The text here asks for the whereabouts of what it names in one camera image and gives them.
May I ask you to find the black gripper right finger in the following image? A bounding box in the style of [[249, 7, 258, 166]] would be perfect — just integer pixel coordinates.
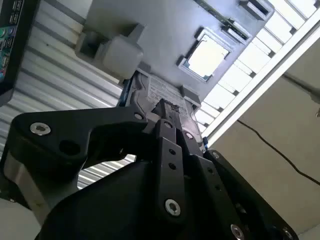
[[166, 100, 299, 240]]

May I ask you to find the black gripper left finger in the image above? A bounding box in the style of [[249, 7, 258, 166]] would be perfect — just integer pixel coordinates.
[[7, 99, 191, 224]]

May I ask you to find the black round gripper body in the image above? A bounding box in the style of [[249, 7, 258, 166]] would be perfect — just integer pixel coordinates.
[[37, 160, 201, 240]]

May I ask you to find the hard disk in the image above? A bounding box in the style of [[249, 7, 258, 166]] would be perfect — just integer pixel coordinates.
[[117, 69, 209, 153]]

